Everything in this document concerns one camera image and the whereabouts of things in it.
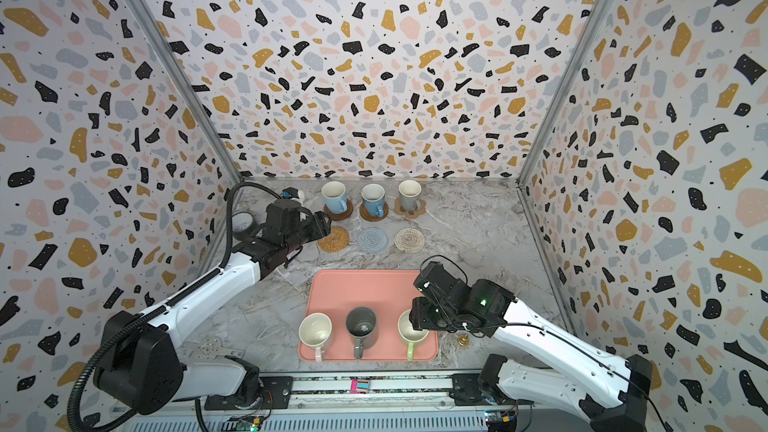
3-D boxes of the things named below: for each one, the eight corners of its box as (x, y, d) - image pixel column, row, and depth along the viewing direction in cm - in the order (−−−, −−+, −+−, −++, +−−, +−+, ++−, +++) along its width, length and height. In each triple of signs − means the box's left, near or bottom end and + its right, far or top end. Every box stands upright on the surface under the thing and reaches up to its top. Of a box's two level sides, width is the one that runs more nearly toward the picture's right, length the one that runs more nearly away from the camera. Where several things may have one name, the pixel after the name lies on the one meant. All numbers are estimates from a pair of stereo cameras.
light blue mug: (362, 226, 110) (359, 207, 101) (364, 202, 117) (362, 183, 109) (383, 227, 110) (382, 208, 101) (385, 203, 117) (384, 183, 109)
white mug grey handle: (395, 211, 114) (395, 192, 106) (403, 196, 119) (403, 177, 111) (416, 218, 112) (417, 199, 104) (423, 202, 117) (425, 183, 109)
